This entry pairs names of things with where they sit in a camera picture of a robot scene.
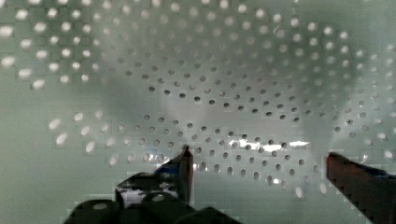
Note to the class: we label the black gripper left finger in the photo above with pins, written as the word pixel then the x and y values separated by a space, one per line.
pixel 173 177

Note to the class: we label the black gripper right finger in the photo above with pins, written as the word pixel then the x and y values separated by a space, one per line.
pixel 372 191

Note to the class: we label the mint green strainer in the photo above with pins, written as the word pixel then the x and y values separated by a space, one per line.
pixel 260 91

